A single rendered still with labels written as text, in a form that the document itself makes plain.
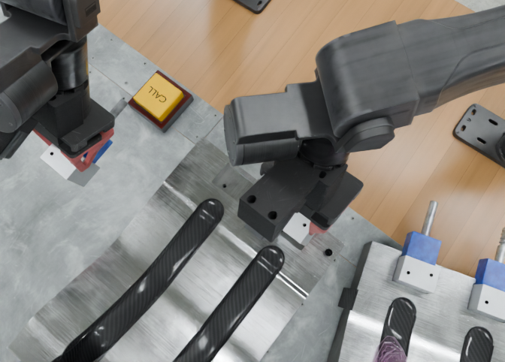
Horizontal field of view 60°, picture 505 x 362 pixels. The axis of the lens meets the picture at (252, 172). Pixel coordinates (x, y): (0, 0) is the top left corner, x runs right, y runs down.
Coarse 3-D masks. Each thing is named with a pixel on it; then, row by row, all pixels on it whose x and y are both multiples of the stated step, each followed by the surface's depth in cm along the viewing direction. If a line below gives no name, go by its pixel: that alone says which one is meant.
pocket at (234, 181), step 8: (224, 168) 65; (232, 168) 67; (240, 168) 66; (216, 176) 64; (224, 176) 67; (232, 176) 66; (240, 176) 66; (248, 176) 65; (216, 184) 66; (224, 184) 66; (232, 184) 66; (240, 184) 66; (248, 184) 66; (232, 192) 66; (240, 192) 66
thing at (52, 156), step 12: (120, 108) 61; (108, 144) 61; (48, 156) 58; (60, 156) 58; (84, 156) 59; (96, 156) 61; (60, 168) 57; (72, 168) 57; (96, 168) 62; (72, 180) 59; (84, 180) 61
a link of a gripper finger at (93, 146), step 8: (40, 128) 51; (112, 128) 55; (48, 136) 51; (96, 136) 53; (104, 136) 54; (56, 144) 51; (64, 144) 51; (88, 144) 52; (96, 144) 53; (64, 152) 51; (72, 152) 51; (80, 152) 51; (88, 152) 57; (96, 152) 57; (72, 160) 51; (80, 160) 54; (88, 160) 58; (80, 168) 57
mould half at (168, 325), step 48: (192, 192) 63; (144, 240) 62; (240, 240) 61; (336, 240) 61; (96, 288) 59; (192, 288) 60; (288, 288) 60; (48, 336) 55; (144, 336) 57; (240, 336) 59
